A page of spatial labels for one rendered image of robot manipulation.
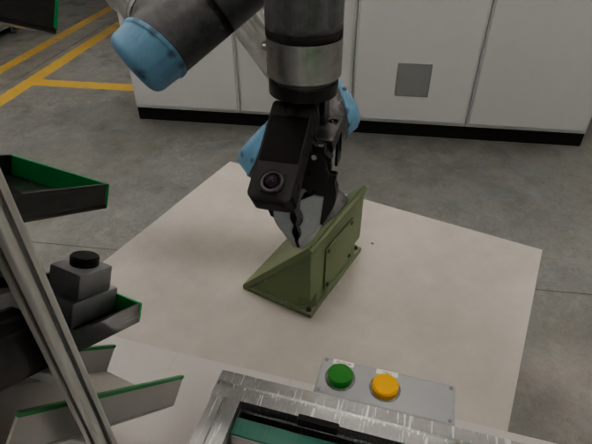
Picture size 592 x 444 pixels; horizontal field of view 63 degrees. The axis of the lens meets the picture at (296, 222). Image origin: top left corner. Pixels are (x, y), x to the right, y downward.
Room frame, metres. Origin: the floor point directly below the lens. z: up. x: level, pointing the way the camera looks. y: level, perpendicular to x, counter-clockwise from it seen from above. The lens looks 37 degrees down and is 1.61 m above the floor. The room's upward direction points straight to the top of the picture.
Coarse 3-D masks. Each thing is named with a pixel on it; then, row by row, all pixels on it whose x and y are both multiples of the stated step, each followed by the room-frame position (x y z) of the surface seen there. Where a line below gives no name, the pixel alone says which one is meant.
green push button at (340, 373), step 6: (330, 366) 0.47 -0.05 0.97; (336, 366) 0.47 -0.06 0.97; (342, 366) 0.47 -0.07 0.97; (348, 366) 0.47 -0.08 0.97; (330, 372) 0.46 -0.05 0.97; (336, 372) 0.46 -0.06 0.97; (342, 372) 0.46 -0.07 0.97; (348, 372) 0.46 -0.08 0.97; (330, 378) 0.45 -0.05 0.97; (336, 378) 0.45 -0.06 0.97; (342, 378) 0.45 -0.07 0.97; (348, 378) 0.45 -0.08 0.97; (336, 384) 0.44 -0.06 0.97; (342, 384) 0.44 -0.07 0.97; (348, 384) 0.44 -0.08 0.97
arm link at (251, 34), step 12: (252, 24) 0.89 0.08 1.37; (240, 36) 0.91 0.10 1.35; (252, 36) 0.90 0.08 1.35; (264, 36) 0.90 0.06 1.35; (252, 48) 0.90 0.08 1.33; (264, 60) 0.90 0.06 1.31; (264, 72) 0.91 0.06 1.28; (336, 96) 0.91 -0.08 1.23; (348, 96) 0.91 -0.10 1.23; (336, 108) 0.90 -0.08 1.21; (348, 108) 0.90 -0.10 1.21; (348, 120) 0.90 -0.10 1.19; (348, 132) 0.90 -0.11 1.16
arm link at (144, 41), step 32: (128, 0) 0.59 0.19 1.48; (160, 0) 0.52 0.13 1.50; (192, 0) 0.51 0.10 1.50; (128, 32) 0.50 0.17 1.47; (160, 32) 0.49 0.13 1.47; (192, 32) 0.50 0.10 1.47; (224, 32) 0.52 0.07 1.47; (128, 64) 0.48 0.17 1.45; (160, 64) 0.49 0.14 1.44; (192, 64) 0.51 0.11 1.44
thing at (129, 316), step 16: (48, 272) 0.43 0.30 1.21; (128, 304) 0.38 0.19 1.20; (0, 320) 0.26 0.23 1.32; (16, 320) 0.27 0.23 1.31; (96, 320) 0.36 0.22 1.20; (112, 320) 0.34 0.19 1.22; (128, 320) 0.36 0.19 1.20; (0, 336) 0.25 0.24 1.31; (16, 336) 0.26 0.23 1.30; (32, 336) 0.27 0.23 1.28; (80, 336) 0.31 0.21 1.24; (96, 336) 0.32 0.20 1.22; (0, 352) 0.25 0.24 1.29; (16, 352) 0.26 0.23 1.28; (32, 352) 0.27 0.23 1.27; (0, 368) 0.24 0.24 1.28; (16, 368) 0.25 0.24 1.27; (32, 368) 0.26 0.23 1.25; (0, 384) 0.24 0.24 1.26
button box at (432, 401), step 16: (320, 368) 0.48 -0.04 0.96; (352, 368) 0.48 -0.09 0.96; (368, 368) 0.48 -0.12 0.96; (320, 384) 0.45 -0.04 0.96; (352, 384) 0.44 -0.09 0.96; (368, 384) 0.45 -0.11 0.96; (400, 384) 0.45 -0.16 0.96; (416, 384) 0.45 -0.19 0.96; (432, 384) 0.45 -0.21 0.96; (352, 400) 0.42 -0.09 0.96; (368, 400) 0.42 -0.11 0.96; (384, 400) 0.42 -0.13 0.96; (400, 400) 0.42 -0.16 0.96; (416, 400) 0.42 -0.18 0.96; (432, 400) 0.42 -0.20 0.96; (448, 400) 0.42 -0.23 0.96; (416, 416) 0.39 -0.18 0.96; (432, 416) 0.39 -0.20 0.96; (448, 416) 0.39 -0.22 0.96
